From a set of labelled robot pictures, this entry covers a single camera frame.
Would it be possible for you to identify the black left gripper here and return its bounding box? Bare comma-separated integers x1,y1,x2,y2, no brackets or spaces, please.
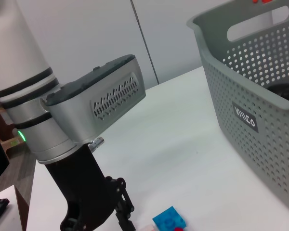
44,144,137,231

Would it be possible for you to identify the long white brick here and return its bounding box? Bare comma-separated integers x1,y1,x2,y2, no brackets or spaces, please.
137,223,158,231

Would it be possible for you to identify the blue square brick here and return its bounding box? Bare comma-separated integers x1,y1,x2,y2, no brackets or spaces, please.
152,206,188,231

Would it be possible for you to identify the grey perforated storage bin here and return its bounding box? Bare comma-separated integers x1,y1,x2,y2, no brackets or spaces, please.
186,0,289,217

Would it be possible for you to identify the white desk with brown side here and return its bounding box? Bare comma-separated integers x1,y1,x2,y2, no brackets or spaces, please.
0,151,37,231

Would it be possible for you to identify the tan wooden chair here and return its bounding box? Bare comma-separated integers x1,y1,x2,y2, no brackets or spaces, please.
0,105,26,153

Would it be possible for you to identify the left gripper cable with plugs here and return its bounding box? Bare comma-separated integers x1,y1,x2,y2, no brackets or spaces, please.
88,136,105,153

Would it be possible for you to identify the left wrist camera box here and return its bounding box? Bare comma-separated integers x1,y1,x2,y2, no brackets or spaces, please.
45,54,146,143

